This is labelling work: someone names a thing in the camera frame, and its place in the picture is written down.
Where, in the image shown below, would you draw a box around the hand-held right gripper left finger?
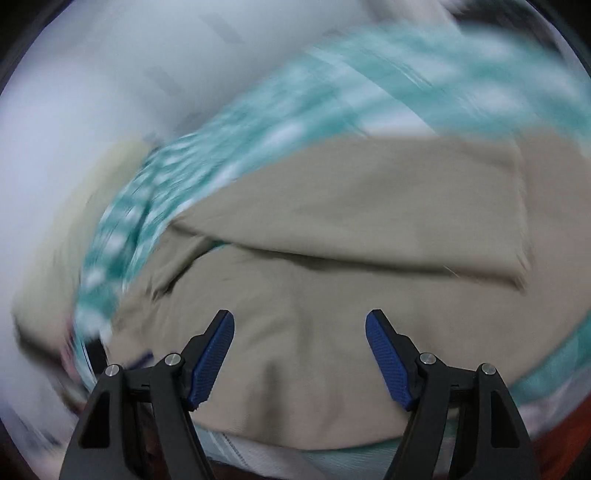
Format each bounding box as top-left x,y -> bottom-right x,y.
59,309 -> 235,480

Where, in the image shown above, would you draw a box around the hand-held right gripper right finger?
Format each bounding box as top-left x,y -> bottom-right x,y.
365,309 -> 541,480

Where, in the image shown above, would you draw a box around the khaki pants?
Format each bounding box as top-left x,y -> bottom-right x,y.
106,134 -> 591,450

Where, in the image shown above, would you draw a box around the cream pillow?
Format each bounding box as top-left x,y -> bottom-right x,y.
13,137 -> 155,365

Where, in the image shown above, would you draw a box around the green plaid bed sheet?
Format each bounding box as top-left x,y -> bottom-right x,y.
69,18 -> 591,480

